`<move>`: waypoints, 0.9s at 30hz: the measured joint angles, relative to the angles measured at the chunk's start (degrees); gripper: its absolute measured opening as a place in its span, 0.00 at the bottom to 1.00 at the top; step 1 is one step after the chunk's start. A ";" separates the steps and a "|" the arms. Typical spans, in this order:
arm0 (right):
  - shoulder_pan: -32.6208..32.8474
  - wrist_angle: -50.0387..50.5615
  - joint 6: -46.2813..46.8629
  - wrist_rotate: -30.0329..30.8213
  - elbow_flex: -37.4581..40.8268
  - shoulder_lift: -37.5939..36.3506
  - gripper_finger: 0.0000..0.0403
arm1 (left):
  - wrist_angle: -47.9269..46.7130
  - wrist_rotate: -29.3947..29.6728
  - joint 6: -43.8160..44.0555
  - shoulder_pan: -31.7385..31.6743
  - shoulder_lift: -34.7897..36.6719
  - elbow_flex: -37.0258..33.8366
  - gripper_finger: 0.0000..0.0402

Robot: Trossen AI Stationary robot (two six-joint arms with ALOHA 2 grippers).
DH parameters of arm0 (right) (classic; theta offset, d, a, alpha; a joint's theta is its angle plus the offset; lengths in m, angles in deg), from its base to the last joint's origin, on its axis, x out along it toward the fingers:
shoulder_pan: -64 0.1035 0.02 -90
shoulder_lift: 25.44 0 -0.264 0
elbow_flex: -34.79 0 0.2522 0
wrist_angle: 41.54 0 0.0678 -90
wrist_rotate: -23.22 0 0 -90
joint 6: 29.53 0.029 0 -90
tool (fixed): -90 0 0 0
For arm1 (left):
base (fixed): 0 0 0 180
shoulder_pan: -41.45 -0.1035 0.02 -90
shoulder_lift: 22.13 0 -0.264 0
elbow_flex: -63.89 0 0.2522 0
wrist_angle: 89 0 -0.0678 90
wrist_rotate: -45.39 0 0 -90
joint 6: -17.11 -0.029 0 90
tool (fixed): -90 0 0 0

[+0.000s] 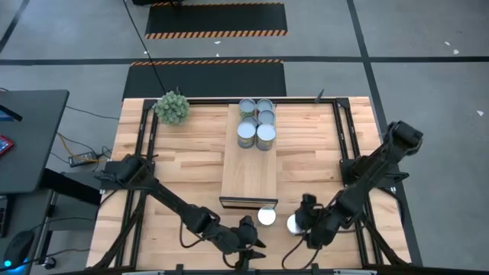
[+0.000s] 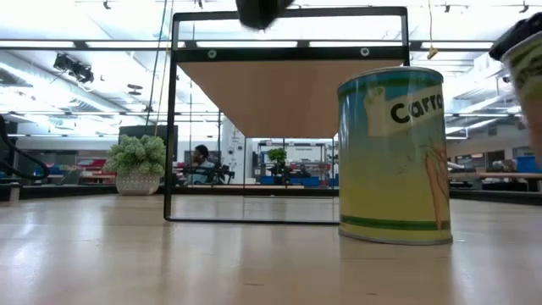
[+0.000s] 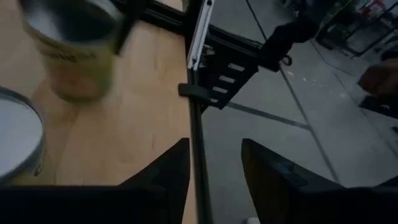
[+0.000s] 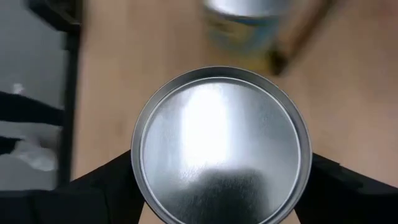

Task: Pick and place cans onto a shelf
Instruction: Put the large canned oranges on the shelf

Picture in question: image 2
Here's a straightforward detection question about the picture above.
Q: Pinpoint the black aluminium table frame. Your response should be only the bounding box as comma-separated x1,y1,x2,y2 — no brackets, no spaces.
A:
0,182,542,208

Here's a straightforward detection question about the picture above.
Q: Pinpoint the long black cable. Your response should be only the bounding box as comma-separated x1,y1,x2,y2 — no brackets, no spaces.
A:
145,0,169,127

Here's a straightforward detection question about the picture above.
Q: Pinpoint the small green plant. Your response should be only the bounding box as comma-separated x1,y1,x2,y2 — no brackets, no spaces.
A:
267,147,288,164

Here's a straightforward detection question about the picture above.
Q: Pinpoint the black ceiling fixture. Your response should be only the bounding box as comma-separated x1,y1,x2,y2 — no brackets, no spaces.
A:
53,53,95,85

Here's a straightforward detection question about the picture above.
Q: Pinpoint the person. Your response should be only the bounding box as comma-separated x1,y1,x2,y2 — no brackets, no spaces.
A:
185,143,217,186

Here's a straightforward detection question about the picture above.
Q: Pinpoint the red bin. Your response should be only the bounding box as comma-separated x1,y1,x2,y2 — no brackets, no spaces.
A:
75,158,108,171

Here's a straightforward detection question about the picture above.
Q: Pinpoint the potted plant white woven pot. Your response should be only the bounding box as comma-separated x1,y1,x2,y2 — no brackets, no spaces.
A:
103,134,167,197

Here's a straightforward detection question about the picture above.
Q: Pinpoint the black arm base cable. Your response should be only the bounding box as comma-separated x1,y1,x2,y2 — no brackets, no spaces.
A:
0,114,51,182

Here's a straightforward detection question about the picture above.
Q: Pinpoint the wooden background table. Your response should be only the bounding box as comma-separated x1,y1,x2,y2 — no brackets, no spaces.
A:
448,171,542,191

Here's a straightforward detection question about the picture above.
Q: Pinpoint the hanging yellow cord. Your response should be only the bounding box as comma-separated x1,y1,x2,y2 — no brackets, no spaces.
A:
426,0,440,60

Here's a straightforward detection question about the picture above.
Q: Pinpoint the blue storage bin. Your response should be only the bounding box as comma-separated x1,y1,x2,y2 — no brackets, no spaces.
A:
514,155,542,174
289,175,321,187

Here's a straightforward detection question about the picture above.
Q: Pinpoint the blue yellow carrots can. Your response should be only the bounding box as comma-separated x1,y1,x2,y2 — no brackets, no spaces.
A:
336,65,453,247

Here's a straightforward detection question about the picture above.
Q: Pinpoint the green yellow labelled can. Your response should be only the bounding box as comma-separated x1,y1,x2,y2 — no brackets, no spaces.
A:
501,30,542,160

